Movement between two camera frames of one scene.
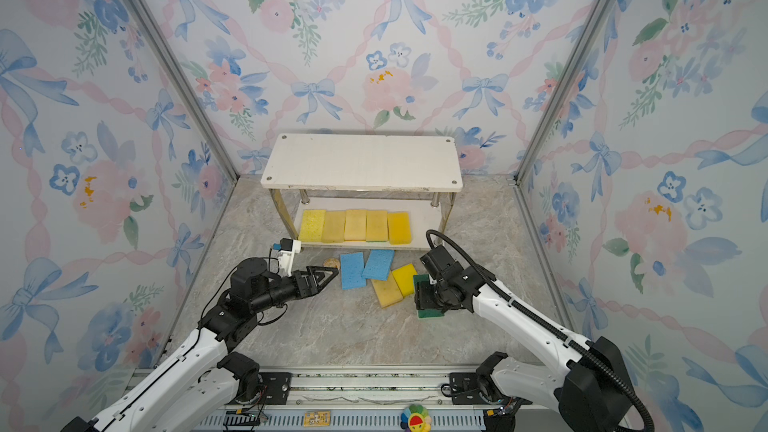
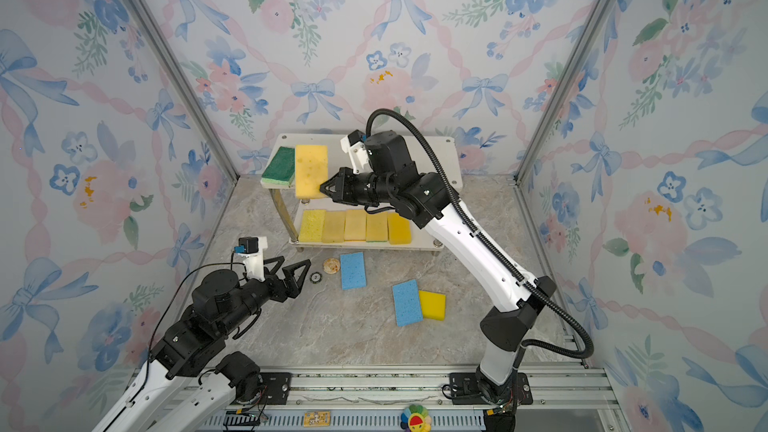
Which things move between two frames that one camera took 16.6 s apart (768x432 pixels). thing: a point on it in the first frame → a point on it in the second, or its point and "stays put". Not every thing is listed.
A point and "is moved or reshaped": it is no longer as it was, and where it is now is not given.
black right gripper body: [442, 290] → [370, 192]
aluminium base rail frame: [349, 399] stays put
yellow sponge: [399, 225] stays put
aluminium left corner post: [171, 60] stays put
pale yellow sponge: [333, 227] stays put
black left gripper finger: [321, 276] → [291, 284]
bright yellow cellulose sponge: [312, 226] stays put
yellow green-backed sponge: [376, 225] stays put
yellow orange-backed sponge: [355, 224] stays put
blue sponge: [379, 264] → [407, 303]
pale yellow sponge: [387, 291] → [311, 170]
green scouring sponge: [426, 299] → [281, 167]
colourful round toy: [415, 418] stays put
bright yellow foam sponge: [405, 277] is moved or reshaped
